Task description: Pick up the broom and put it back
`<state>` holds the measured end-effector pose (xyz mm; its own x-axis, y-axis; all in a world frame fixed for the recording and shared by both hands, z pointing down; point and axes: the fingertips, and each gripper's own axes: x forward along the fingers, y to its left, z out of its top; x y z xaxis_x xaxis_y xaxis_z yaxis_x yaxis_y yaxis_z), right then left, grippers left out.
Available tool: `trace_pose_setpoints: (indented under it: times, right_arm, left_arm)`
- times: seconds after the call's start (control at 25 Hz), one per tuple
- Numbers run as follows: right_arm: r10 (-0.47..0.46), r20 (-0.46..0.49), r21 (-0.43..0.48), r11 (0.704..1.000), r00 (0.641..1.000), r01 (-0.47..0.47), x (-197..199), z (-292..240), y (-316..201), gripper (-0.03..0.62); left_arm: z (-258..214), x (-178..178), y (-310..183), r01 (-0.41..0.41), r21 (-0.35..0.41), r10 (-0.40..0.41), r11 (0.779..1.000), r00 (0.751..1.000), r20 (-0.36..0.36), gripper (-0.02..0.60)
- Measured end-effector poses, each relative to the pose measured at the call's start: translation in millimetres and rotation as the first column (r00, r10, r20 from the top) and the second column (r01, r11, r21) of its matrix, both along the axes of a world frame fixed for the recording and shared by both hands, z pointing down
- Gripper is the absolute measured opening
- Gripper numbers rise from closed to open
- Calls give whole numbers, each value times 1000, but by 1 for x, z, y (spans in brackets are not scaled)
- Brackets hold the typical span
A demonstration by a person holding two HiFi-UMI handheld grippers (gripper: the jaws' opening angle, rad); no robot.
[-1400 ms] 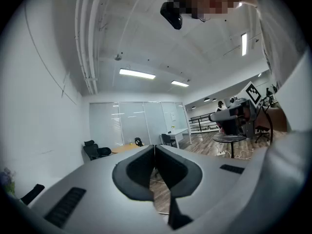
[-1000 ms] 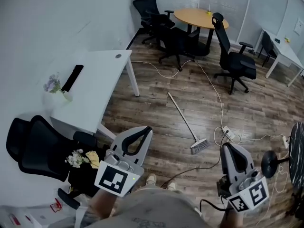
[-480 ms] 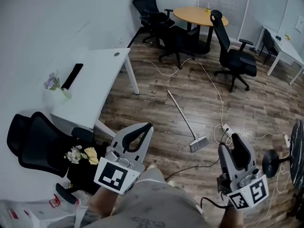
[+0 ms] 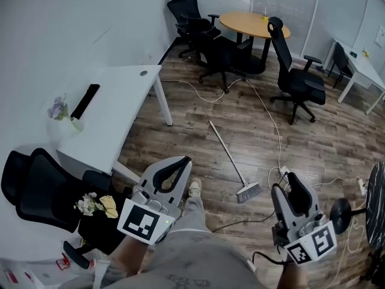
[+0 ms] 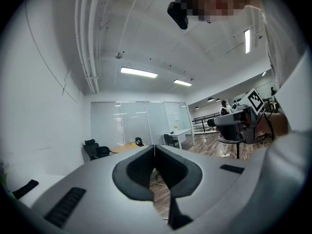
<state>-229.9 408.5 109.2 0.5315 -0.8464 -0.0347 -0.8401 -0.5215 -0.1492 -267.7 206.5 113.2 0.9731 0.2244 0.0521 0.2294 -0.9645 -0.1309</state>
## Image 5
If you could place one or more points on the small white desk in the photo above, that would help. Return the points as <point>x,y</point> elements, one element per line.
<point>180,131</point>

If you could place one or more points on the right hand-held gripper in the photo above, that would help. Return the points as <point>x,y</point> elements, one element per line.
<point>248,128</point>

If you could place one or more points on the frosted glass partition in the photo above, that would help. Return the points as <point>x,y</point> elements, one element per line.
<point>134,123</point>

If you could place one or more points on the person's shirt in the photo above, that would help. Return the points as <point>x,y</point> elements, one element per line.
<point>280,33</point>

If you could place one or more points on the black metal railing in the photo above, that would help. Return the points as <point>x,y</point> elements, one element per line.
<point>202,118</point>

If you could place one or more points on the long ceiling light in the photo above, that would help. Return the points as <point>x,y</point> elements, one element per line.
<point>139,72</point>
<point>247,41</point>
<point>182,82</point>

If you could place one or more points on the white notice sheet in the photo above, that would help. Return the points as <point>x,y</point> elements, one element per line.
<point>175,116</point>

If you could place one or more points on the black head camera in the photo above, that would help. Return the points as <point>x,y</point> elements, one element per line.
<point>179,16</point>

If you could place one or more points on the white ceiling pipe bundle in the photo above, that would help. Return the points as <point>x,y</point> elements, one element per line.
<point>91,57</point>

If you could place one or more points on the black headset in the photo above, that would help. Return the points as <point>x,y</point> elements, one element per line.
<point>139,142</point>

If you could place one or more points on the person's head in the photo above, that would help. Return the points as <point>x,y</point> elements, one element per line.
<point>214,1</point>

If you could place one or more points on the white power strip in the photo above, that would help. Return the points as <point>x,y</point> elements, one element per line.
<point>225,155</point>

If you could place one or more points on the black desk chair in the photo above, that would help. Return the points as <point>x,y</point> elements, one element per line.
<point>169,139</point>

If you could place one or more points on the round wooden table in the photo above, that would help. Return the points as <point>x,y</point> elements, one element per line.
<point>122,149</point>

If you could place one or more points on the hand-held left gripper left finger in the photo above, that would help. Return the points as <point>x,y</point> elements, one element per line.
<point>136,177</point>

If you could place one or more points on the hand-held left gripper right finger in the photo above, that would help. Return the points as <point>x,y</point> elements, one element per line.
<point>175,177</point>

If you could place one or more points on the person's right forearm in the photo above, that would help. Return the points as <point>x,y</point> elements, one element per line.
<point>278,124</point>

